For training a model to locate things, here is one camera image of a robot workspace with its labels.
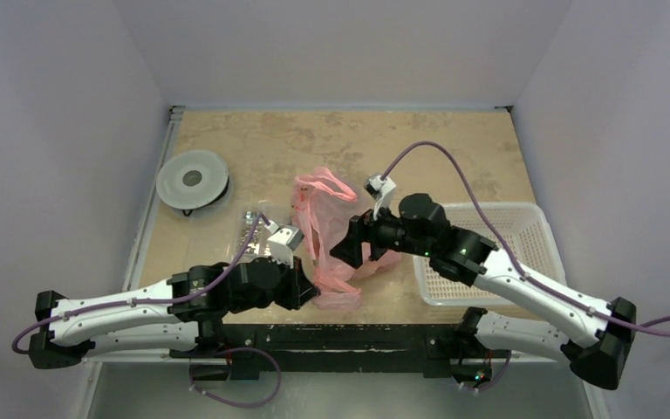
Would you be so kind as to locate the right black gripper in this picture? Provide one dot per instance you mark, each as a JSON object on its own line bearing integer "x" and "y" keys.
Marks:
{"x": 364, "y": 236}

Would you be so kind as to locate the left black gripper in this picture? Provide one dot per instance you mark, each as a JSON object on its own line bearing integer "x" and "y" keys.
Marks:
{"x": 306, "y": 291}

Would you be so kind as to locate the pink plastic bag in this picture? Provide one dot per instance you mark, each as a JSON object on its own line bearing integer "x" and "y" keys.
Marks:
{"x": 323, "y": 204}

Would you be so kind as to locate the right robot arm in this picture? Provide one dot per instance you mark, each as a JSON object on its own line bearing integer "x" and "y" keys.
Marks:
{"x": 570, "y": 326}

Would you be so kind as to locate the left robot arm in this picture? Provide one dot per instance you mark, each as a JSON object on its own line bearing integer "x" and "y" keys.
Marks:
{"x": 182, "y": 314}

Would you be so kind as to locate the clear screw organizer box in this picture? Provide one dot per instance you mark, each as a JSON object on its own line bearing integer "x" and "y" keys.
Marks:
{"x": 253, "y": 235}

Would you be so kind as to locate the white round disc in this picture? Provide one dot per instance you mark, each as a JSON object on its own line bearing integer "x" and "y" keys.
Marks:
{"x": 192, "y": 180}

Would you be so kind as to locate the white perforated plastic basket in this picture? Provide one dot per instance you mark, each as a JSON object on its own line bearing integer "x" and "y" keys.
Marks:
{"x": 520, "y": 227}

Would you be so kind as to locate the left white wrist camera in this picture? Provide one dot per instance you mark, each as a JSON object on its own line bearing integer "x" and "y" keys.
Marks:
{"x": 283, "y": 241}

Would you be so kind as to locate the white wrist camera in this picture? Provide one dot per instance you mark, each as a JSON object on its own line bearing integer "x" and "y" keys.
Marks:
{"x": 283, "y": 241}
{"x": 382, "y": 190}

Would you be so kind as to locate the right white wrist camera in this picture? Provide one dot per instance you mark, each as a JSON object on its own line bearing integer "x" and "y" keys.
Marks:
{"x": 382, "y": 190}

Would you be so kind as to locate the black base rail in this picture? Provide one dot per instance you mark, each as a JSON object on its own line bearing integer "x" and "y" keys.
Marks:
{"x": 243, "y": 352}

